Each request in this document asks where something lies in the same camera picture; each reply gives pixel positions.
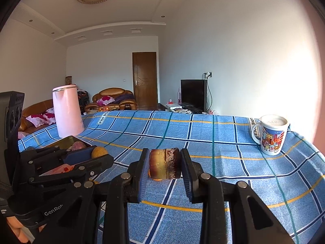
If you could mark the pink electric kettle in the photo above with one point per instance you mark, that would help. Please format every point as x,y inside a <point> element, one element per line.
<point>68,111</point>

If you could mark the brown leather armchair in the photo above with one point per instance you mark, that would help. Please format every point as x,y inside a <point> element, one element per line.
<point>114,92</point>

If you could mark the pink metal tin box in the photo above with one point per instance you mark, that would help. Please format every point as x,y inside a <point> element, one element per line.
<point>66,139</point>

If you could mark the white printed mug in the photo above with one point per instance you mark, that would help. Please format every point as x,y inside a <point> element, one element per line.
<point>273,137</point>

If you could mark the white wall socket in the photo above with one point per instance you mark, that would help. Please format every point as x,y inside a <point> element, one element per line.
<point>208,75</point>

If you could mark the pink white floral pillow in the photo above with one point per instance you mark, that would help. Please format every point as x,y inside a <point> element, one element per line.
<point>50,115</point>
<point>36,120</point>

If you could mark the brown tall vase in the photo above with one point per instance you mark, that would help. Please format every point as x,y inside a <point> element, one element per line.
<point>68,80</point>

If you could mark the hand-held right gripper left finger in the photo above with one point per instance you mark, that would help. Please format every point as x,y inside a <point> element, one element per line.
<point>142,180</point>

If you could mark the small round brown jar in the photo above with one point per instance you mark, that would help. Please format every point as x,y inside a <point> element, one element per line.
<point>165,164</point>

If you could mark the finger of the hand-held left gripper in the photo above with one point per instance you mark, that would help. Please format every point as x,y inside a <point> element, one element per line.
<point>78,156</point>
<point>96,164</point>

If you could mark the person's left hand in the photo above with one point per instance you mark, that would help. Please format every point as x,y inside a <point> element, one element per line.
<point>19,231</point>

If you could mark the blue plaid tablecloth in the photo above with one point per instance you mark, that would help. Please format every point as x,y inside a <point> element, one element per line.
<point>203,137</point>

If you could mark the dark brown door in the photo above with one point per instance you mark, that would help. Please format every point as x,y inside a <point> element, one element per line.
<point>144,81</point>

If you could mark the brown leather sofa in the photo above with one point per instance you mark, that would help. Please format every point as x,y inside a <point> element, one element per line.
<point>35,108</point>

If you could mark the rack with clothes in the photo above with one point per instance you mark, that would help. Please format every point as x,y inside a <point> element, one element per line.
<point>83,99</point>

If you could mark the purple passion fruit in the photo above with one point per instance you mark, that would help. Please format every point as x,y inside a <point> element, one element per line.
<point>76,146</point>

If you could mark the large orange tangerine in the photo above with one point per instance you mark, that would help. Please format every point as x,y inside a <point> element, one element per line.
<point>99,152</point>

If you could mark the low television stand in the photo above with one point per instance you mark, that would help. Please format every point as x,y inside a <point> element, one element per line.
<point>177,108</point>

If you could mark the pink floral cushion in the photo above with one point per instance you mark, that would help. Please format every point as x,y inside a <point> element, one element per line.
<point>106,100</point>

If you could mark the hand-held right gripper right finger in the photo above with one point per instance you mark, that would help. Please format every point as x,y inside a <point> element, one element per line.
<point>188,180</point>

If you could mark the black television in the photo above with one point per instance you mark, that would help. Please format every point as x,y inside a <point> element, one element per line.
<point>193,94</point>

